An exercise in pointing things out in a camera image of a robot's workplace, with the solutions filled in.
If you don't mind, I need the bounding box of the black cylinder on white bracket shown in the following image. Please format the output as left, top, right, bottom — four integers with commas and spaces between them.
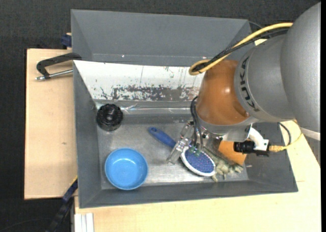
233, 126, 270, 157

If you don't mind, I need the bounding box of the green toy animal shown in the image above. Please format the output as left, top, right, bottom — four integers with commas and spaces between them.
203, 147, 244, 183

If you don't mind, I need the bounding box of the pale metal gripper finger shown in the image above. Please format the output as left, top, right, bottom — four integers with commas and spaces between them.
166, 139, 184, 162
171, 140, 191, 165

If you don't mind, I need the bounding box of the black ribbed round knob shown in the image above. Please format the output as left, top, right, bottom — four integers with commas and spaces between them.
96, 103, 124, 132

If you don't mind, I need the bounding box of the pale wood flat board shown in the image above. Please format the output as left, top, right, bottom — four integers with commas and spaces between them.
24, 48, 78, 200

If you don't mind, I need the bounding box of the grey metal bin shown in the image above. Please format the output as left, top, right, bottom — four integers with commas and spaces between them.
70, 9, 299, 209

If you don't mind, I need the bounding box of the blue plastic bowl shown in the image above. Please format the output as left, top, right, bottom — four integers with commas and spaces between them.
104, 147, 149, 191

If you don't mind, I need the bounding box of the blue and white hairbrush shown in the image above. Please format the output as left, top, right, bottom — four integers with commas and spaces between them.
148, 127, 217, 178

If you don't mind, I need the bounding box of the orange box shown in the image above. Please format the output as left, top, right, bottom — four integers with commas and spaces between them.
218, 140, 248, 166

